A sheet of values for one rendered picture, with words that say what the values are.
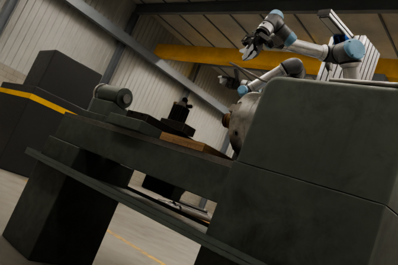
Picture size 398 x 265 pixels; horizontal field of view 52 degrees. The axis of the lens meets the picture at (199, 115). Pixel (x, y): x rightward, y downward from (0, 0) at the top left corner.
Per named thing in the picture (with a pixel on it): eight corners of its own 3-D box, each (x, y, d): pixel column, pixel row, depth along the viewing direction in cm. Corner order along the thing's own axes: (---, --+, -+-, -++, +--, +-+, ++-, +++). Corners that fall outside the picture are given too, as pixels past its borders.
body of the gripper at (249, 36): (245, 53, 203) (257, 38, 209) (259, 54, 197) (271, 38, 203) (240, 41, 199) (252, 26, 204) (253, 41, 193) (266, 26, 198)
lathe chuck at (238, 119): (271, 168, 195) (291, 107, 200) (235, 151, 173) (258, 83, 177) (256, 164, 202) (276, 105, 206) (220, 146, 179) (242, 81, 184)
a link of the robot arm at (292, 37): (289, 40, 218) (276, 26, 216) (301, 35, 207) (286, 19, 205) (281, 50, 216) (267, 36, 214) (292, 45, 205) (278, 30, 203)
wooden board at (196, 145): (244, 174, 205) (246, 167, 206) (202, 151, 180) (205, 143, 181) (202, 161, 226) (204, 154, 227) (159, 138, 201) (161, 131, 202)
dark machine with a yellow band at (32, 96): (72, 191, 631) (122, 80, 667) (-6, 167, 557) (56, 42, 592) (35, 168, 770) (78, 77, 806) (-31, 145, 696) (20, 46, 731)
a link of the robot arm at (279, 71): (303, 61, 269) (240, 99, 278) (306, 68, 278) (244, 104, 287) (295, 48, 274) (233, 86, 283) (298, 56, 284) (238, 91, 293)
